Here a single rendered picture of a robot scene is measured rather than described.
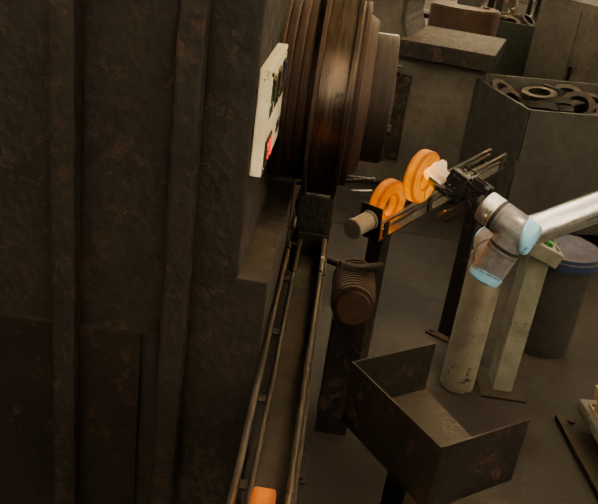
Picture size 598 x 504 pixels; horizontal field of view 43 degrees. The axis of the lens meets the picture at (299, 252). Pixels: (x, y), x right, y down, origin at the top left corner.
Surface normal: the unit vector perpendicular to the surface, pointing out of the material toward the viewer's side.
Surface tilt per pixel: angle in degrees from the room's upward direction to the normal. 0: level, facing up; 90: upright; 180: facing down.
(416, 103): 90
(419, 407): 5
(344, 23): 42
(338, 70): 66
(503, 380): 90
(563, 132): 90
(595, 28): 90
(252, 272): 0
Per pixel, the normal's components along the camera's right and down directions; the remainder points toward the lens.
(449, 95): -0.32, 0.36
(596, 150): 0.18, 0.44
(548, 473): 0.13, -0.90
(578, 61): -0.96, 0.00
